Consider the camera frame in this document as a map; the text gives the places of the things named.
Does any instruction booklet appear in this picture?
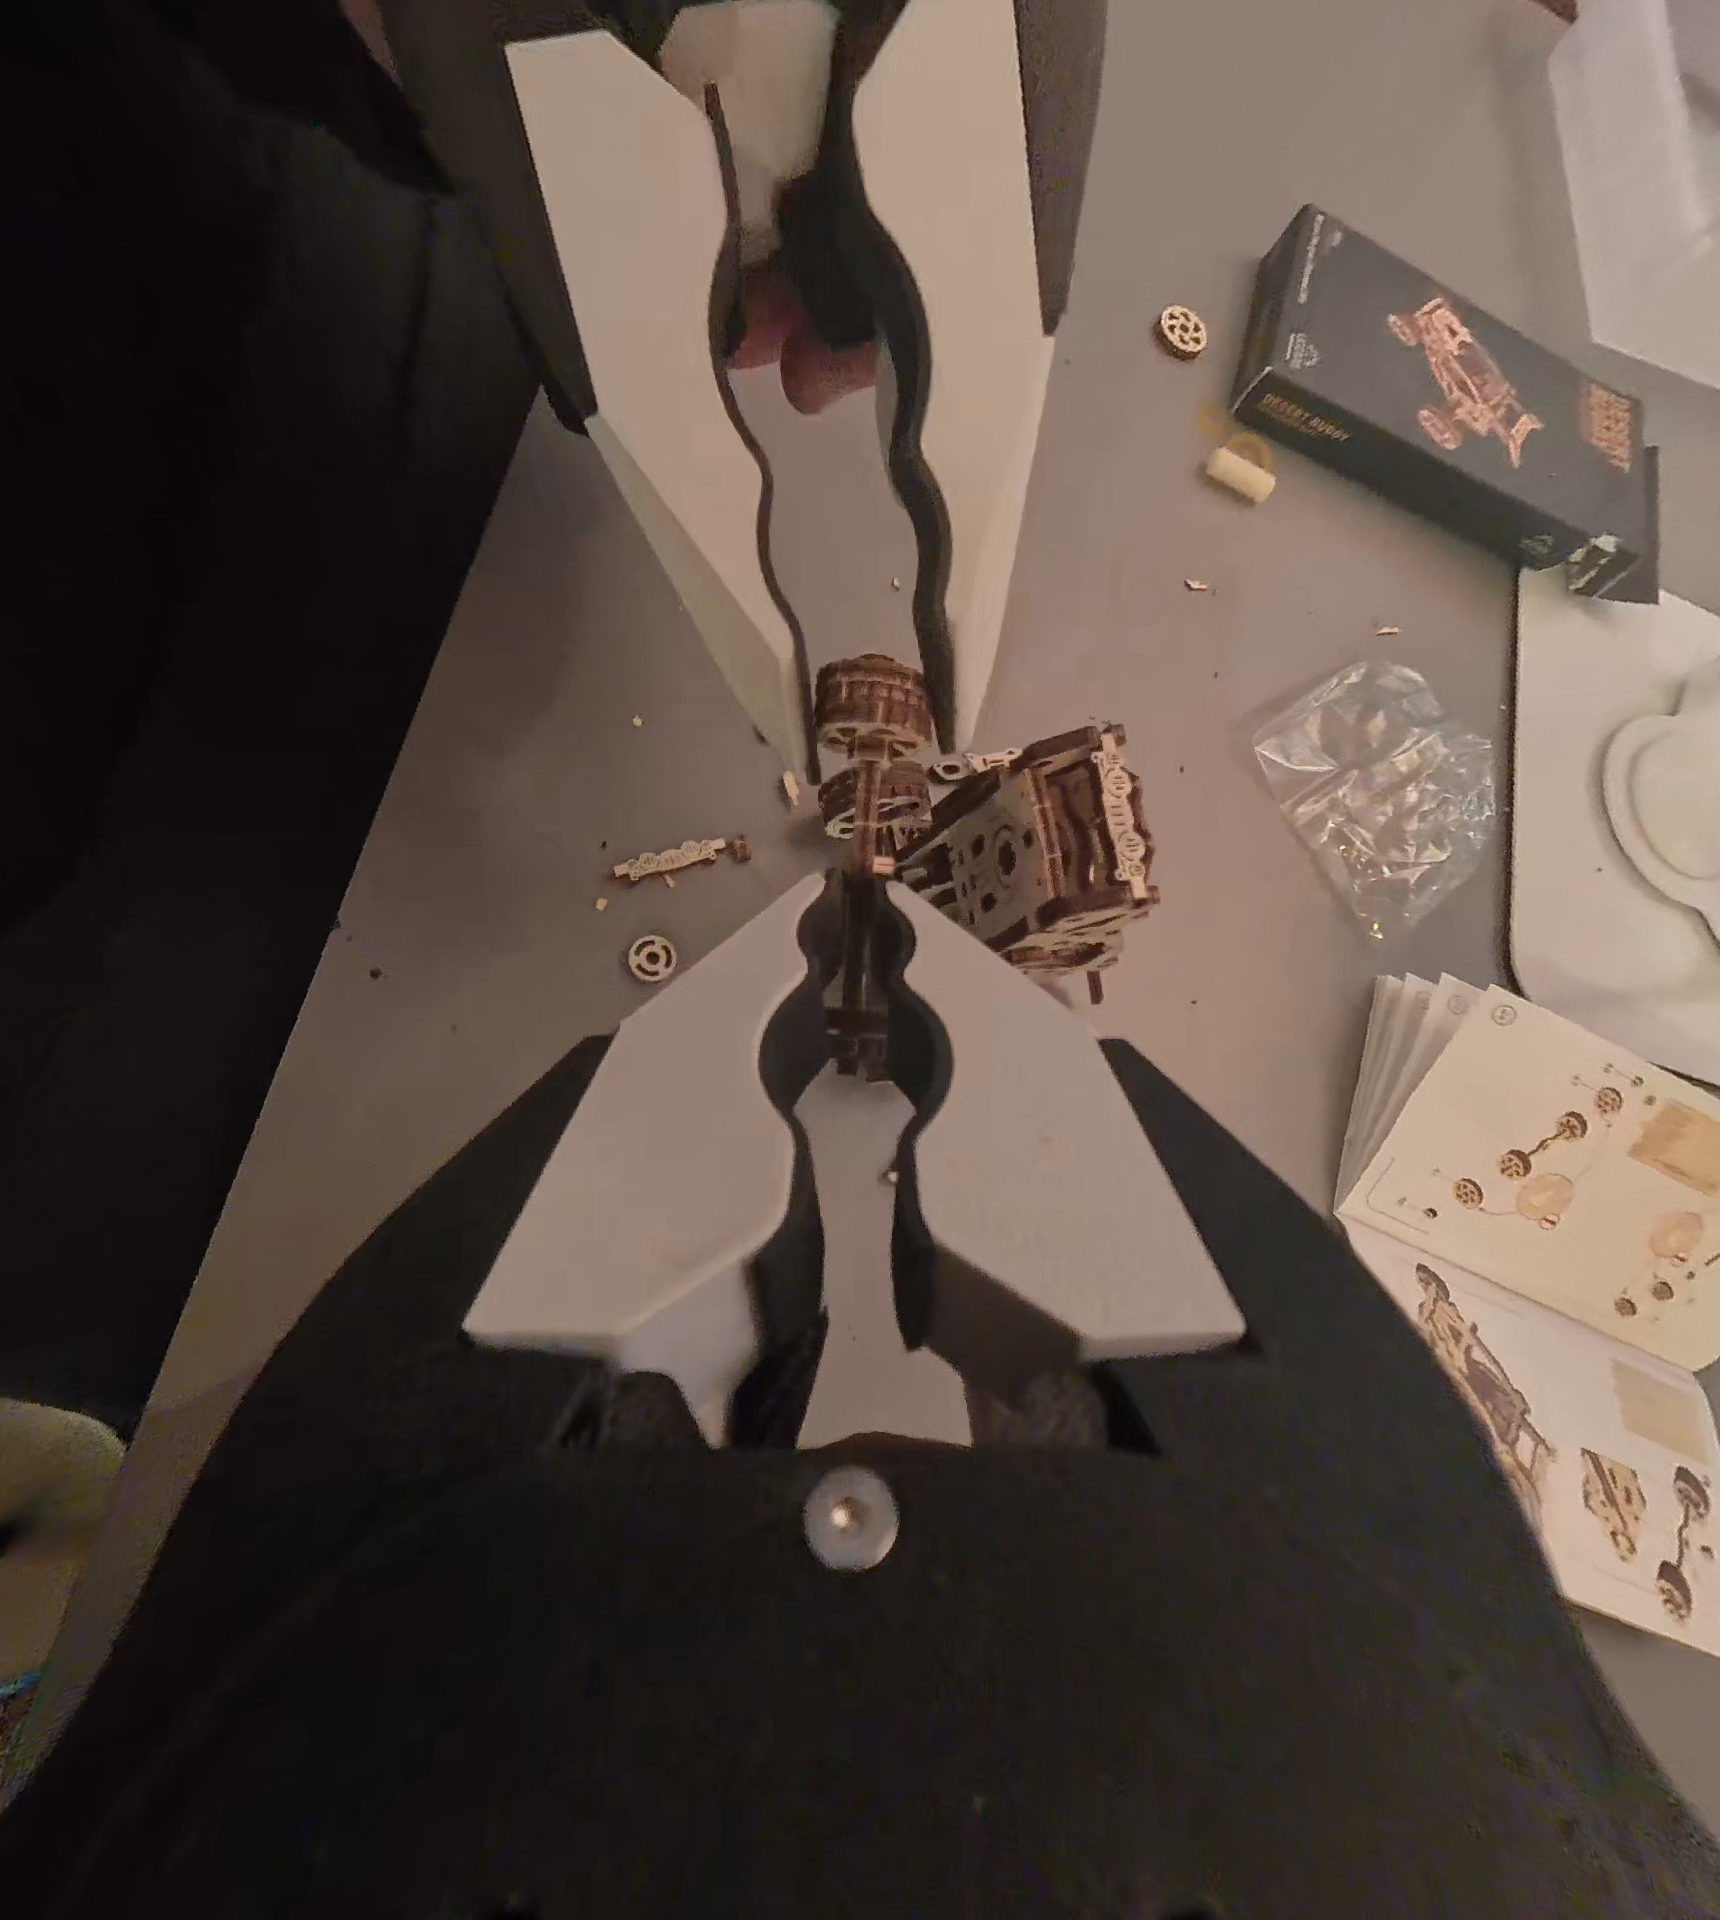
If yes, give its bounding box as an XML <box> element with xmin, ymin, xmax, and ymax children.
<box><xmin>1331</xmin><ymin>971</ymin><xmax>1720</xmax><ymax>1665</ymax></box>

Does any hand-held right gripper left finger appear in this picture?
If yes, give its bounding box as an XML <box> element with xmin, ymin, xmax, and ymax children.
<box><xmin>462</xmin><ymin>874</ymin><xmax>838</xmax><ymax>1373</ymax></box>

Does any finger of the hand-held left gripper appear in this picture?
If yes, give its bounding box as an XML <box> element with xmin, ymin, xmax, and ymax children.
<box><xmin>502</xmin><ymin>29</ymin><xmax>820</xmax><ymax>784</ymax></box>
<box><xmin>834</xmin><ymin>0</ymin><xmax>1059</xmax><ymax>731</ymax></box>

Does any black model box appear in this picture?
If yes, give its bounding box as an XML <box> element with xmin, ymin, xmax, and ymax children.
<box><xmin>1225</xmin><ymin>201</ymin><xmax>1662</xmax><ymax>606</ymax></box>

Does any person's left hand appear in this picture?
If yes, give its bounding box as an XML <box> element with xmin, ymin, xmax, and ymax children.
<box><xmin>727</xmin><ymin>253</ymin><xmax>885</xmax><ymax>420</ymax></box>

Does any clear plastic bag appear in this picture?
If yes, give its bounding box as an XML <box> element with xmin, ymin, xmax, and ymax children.
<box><xmin>1247</xmin><ymin>658</ymin><xmax>1504</xmax><ymax>945</ymax></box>

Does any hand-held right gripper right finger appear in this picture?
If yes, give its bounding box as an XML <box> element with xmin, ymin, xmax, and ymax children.
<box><xmin>883</xmin><ymin>877</ymin><xmax>1250</xmax><ymax>1364</ymax></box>

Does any clear plastic organiser box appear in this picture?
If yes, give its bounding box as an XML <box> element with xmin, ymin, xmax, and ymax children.
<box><xmin>1544</xmin><ymin>0</ymin><xmax>1720</xmax><ymax>425</ymax></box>

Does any wooden buggy model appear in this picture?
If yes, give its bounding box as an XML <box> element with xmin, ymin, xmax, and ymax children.
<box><xmin>888</xmin><ymin>719</ymin><xmax>1162</xmax><ymax>1010</ymax></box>

